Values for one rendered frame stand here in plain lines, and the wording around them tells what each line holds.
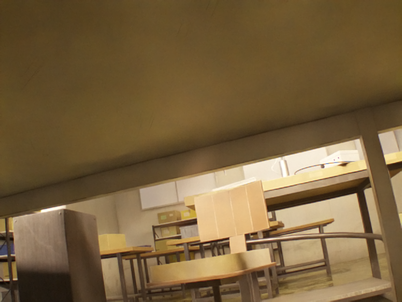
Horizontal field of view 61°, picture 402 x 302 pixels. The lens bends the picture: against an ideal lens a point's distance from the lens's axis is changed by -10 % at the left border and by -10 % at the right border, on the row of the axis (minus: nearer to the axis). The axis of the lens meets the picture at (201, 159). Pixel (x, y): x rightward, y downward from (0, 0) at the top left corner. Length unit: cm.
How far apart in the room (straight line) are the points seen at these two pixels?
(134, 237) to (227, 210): 922
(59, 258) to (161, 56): 95
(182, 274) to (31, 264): 54
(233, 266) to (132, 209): 976
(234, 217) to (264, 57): 113
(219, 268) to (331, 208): 856
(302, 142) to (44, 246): 93
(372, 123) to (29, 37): 72
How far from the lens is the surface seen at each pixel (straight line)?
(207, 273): 121
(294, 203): 264
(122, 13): 44
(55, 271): 135
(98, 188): 102
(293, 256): 965
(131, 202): 1092
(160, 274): 131
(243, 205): 161
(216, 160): 90
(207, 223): 167
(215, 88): 64
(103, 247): 579
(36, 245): 140
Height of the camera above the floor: 60
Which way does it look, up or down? 16 degrees up
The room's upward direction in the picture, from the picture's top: 9 degrees counter-clockwise
